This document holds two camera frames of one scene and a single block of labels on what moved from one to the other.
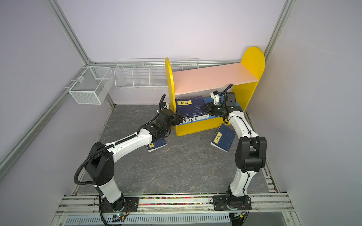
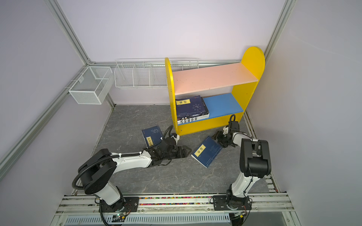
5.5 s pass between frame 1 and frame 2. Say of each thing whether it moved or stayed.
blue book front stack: stayed
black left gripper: moved
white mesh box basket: stayed
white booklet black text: stayed
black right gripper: moved
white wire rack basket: stayed
